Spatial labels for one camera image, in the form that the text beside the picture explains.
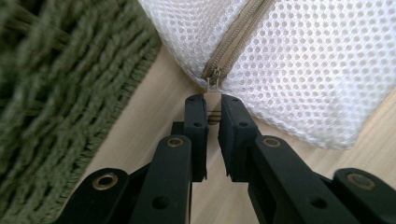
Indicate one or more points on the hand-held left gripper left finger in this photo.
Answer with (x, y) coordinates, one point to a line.
(196, 140)

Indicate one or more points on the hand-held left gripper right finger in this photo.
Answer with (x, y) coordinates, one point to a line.
(236, 143)

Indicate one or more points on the white mesh laundry bag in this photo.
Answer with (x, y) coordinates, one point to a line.
(311, 77)

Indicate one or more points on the green woven basket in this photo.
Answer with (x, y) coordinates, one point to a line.
(62, 93)

